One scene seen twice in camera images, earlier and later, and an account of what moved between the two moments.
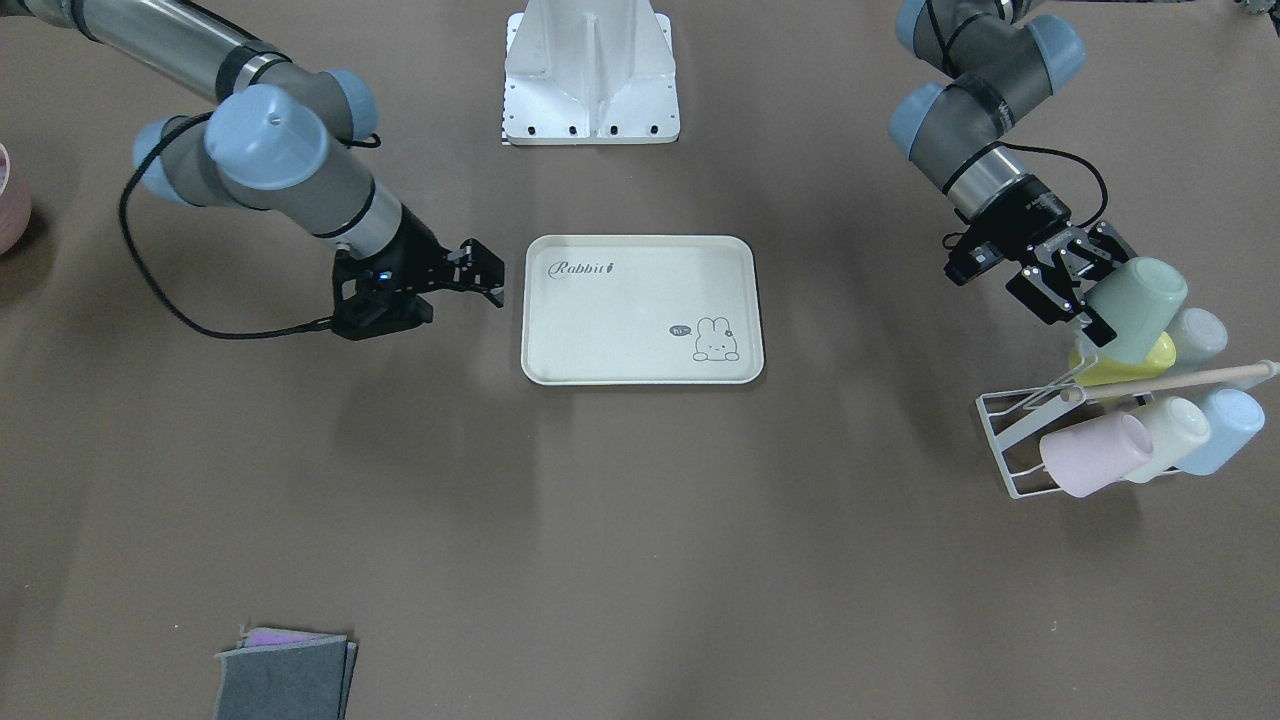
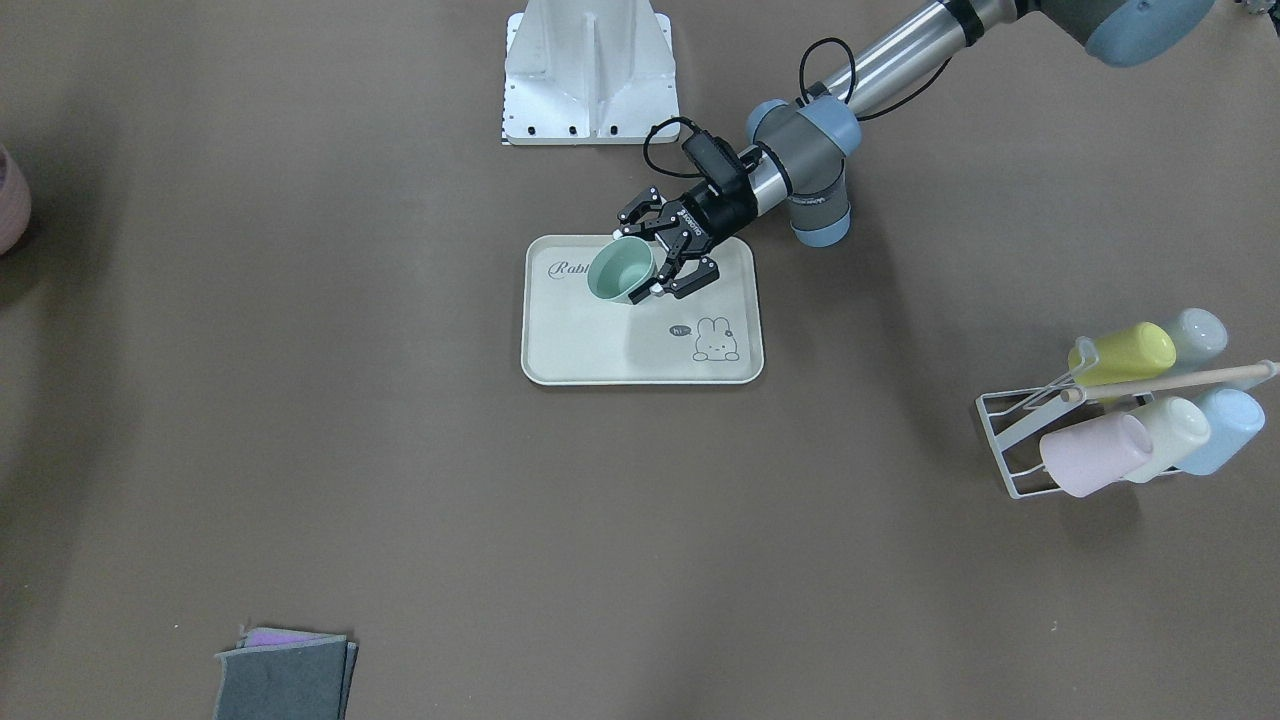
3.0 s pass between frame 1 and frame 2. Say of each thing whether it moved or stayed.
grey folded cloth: stayed
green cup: moved
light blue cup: stayed
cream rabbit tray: stayed
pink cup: stayed
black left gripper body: moved
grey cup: stayed
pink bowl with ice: stayed
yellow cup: stayed
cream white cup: stayed
